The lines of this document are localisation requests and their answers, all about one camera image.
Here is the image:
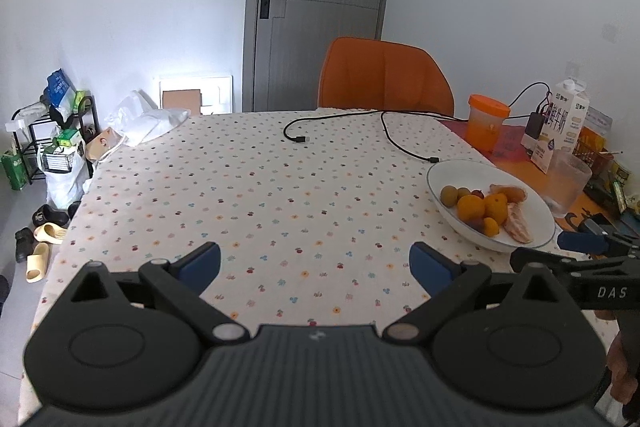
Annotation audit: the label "black metal rack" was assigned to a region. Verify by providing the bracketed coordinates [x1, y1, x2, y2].
[6, 91, 100, 185]

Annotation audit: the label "blue snack bag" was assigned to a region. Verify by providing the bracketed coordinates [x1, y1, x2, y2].
[47, 69, 76, 113]

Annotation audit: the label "cardboard piece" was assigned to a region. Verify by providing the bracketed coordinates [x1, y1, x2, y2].
[162, 89, 202, 116]

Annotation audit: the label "white picture frame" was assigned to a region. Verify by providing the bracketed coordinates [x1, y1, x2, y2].
[158, 74, 233, 115]

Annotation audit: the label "dark red small fruit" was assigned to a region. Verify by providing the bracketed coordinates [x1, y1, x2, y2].
[466, 218, 485, 233]

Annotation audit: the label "black power adapter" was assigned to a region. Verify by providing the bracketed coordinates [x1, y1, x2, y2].
[525, 112, 544, 141]

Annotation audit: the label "white milk carton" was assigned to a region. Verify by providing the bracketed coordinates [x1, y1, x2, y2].
[532, 78, 590, 173]

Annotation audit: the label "orange basket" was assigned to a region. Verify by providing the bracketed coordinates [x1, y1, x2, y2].
[573, 127, 614, 178]

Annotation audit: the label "orange chair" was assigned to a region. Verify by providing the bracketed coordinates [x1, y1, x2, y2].
[318, 37, 454, 116]

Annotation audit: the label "large orange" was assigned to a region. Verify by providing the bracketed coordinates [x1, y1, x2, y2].
[484, 194, 509, 225]
[457, 194, 485, 223]

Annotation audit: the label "brownish green small fruit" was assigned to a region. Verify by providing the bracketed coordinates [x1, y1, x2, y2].
[439, 185, 459, 208]

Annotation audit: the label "red orange placemat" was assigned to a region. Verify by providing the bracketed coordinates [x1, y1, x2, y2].
[437, 116, 616, 233]

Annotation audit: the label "white shopping bag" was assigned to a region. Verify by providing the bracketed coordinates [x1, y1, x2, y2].
[36, 141, 90, 210]

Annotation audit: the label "white plastic bag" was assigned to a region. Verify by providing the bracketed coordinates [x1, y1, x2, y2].
[105, 90, 191, 147]

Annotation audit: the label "person's right hand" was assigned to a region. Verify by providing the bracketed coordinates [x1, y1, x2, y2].
[606, 333, 638, 405]

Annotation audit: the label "beige slippers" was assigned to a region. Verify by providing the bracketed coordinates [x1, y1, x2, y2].
[26, 222, 67, 283]

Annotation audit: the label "black usb cable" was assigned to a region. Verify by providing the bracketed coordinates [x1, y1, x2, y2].
[282, 108, 467, 145]
[380, 109, 467, 165]

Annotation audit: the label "green bag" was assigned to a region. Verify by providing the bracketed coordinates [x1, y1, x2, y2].
[1, 150, 28, 191]

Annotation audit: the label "clear ribbed glass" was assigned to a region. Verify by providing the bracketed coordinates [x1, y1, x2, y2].
[541, 150, 592, 218]

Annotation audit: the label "black shoes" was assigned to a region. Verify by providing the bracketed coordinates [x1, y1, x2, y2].
[14, 204, 77, 263]

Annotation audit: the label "orange lidded plastic cup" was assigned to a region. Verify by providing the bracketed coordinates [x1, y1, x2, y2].
[464, 94, 511, 154]

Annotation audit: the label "white plate with blue rim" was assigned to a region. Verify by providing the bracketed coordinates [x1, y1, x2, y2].
[426, 159, 556, 254]

